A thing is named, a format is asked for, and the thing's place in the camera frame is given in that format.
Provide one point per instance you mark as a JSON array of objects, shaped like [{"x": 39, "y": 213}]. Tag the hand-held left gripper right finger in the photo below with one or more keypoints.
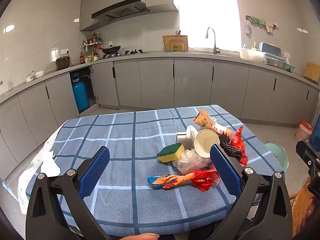
[{"x": 225, "y": 170}]

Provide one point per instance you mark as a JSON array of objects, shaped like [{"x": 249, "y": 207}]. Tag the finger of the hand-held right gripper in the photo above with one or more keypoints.
[{"x": 306, "y": 150}]

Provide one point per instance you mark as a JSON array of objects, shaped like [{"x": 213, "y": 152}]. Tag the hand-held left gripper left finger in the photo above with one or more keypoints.
[{"x": 95, "y": 170}]

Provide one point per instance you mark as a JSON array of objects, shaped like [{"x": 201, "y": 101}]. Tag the black ribbed scrubber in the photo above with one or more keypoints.
[{"x": 231, "y": 150}]

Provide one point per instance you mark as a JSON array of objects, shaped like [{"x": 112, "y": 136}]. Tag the red foil wrapper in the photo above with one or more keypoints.
[{"x": 202, "y": 180}]

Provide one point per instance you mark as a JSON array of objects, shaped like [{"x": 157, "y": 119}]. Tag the red plastic wrapper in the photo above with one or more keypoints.
[{"x": 237, "y": 140}]

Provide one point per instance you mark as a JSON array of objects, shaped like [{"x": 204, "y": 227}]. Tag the white paper cup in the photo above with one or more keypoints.
[{"x": 206, "y": 142}]

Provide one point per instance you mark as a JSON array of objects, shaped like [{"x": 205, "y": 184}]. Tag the clear plastic bag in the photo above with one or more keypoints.
[{"x": 190, "y": 161}]

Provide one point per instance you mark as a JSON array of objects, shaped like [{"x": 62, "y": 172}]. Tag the printed food packet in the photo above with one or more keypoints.
[{"x": 207, "y": 122}]

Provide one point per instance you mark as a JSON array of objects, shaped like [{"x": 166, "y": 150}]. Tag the small white box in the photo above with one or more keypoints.
[{"x": 183, "y": 140}]

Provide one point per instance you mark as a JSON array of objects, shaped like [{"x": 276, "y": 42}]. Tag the yellow green sponge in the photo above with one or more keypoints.
[{"x": 172, "y": 152}]

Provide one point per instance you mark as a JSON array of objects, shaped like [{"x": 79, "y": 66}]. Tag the orange blue snack wrapper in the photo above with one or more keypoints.
[{"x": 165, "y": 180}]

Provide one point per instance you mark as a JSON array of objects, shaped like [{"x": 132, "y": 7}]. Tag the person's right hand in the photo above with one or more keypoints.
[{"x": 310, "y": 212}]

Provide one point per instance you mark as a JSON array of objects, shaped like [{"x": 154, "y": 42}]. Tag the person's left hand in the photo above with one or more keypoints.
[{"x": 140, "y": 237}]

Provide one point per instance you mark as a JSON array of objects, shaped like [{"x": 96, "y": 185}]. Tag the blue bucket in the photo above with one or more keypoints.
[{"x": 315, "y": 138}]

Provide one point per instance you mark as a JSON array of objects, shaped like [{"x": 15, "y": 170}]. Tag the red white bucket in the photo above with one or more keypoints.
[{"x": 303, "y": 131}]

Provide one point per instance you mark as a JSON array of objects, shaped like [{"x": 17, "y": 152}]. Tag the wicker chair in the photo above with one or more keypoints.
[{"x": 298, "y": 205}]

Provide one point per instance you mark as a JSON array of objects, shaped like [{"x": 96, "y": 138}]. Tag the blue checked tablecloth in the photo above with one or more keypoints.
[{"x": 125, "y": 135}]

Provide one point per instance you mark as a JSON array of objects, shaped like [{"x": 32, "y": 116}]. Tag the white printed cloth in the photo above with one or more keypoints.
[{"x": 48, "y": 162}]

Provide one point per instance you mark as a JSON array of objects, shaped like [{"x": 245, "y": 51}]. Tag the blue gas cylinder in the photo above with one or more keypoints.
[{"x": 80, "y": 95}]

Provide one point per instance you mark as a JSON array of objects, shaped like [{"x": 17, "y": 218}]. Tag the light wooden board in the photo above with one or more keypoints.
[{"x": 312, "y": 71}]

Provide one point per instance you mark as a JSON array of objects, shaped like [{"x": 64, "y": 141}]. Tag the green plastic tray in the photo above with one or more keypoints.
[{"x": 290, "y": 68}]

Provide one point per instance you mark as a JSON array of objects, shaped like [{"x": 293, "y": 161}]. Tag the metal dish basin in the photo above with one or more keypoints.
[{"x": 275, "y": 62}]

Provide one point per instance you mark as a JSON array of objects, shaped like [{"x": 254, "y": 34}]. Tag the grey kitchen counter cabinets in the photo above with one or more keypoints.
[{"x": 192, "y": 82}]

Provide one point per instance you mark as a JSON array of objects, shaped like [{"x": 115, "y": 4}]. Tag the white plastic container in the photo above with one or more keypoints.
[{"x": 250, "y": 55}]

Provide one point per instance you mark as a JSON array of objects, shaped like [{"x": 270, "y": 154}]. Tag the dark rice cooker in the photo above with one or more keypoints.
[{"x": 62, "y": 63}]

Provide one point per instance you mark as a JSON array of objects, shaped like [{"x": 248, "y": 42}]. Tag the dark sauce bottle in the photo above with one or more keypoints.
[{"x": 81, "y": 59}]

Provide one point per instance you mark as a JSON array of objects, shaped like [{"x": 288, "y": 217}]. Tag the soap dispenser bottle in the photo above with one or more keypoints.
[{"x": 254, "y": 46}]

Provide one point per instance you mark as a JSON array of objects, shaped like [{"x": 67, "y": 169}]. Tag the black wok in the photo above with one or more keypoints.
[{"x": 111, "y": 49}]

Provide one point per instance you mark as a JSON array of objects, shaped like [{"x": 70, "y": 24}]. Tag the metal faucet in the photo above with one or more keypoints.
[{"x": 215, "y": 47}]

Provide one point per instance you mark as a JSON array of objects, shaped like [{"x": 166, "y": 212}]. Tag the gas stove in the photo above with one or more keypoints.
[{"x": 132, "y": 52}]

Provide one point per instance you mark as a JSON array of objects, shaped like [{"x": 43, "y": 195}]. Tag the spice rack with bottles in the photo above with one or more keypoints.
[{"x": 92, "y": 43}]

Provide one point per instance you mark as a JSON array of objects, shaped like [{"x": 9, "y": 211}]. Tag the beige hanging gloves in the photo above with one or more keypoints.
[{"x": 271, "y": 27}]

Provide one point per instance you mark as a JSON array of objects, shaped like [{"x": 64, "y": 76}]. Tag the hanging round scrubber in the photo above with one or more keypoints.
[{"x": 247, "y": 28}]

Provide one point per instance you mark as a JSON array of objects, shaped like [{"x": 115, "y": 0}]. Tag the green hanging cloth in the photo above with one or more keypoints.
[{"x": 257, "y": 20}]

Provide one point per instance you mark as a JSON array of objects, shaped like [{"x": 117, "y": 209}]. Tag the wooden cutting board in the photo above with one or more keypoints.
[{"x": 170, "y": 41}]

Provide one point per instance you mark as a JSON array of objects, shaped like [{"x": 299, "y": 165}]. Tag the bright window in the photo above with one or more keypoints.
[{"x": 208, "y": 12}]

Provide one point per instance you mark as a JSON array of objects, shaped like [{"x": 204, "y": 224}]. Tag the black range hood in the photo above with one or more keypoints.
[{"x": 120, "y": 10}]

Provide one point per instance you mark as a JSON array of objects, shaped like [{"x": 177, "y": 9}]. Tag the white wall socket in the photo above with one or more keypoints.
[
  {"x": 287, "y": 54},
  {"x": 65, "y": 52}
]

